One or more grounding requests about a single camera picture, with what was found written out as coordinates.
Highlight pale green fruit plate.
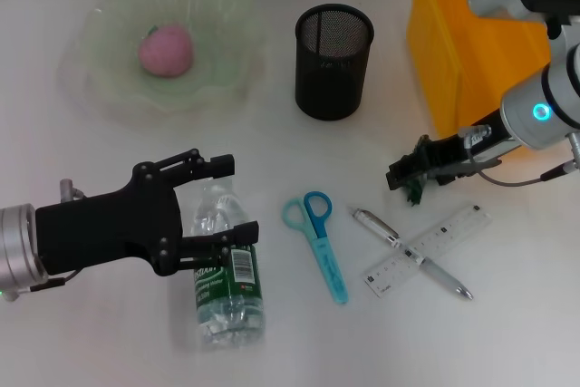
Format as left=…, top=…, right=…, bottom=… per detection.
left=56, top=0, right=268, bottom=123

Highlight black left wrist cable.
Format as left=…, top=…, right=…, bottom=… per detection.
left=29, top=268, right=85, bottom=293

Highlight grey right wrist cable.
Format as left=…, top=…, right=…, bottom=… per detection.
left=469, top=150, right=575, bottom=187

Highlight yellow plastic bin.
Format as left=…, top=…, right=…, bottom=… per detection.
left=405, top=0, right=580, bottom=151

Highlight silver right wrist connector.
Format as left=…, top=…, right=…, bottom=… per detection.
left=565, top=131, right=580, bottom=166

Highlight pink toy peach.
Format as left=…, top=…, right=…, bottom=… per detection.
left=138, top=24, right=195, bottom=78

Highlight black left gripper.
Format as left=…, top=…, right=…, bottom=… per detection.
left=34, top=148, right=237, bottom=277

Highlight clear silver pen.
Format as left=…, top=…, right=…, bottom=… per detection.
left=351, top=206, right=475, bottom=301

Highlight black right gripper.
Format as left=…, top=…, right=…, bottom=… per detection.
left=384, top=110, right=517, bottom=189

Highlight teal blue scissors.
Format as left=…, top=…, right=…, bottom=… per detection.
left=280, top=191, right=350, bottom=305

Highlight green plastic wrapper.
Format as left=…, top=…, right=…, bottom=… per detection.
left=401, top=134, right=431, bottom=208

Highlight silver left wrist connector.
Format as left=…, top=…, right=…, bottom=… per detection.
left=58, top=177, right=87, bottom=202

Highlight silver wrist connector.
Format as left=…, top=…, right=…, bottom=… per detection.
left=58, top=177, right=87, bottom=202
left=565, top=131, right=580, bottom=166

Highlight transparent plastic ruler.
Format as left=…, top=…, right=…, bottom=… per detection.
left=362, top=203, right=494, bottom=298

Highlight black mesh pen holder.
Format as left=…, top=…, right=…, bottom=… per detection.
left=293, top=4, right=375, bottom=121

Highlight clear green-label water bottle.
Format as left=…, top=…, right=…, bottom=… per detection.
left=188, top=178, right=266, bottom=352

